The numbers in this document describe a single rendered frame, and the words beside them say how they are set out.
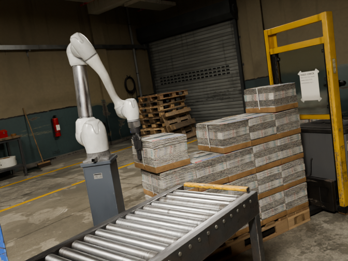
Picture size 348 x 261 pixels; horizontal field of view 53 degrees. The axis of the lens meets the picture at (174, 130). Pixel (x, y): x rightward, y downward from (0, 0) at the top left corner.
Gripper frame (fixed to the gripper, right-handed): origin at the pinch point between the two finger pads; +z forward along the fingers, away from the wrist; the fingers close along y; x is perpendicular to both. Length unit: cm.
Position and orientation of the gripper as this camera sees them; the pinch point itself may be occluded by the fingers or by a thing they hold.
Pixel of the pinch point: (139, 154)
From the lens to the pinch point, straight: 257.1
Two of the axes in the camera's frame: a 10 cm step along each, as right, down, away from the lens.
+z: 1.5, 9.8, 1.2
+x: -8.6, 1.9, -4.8
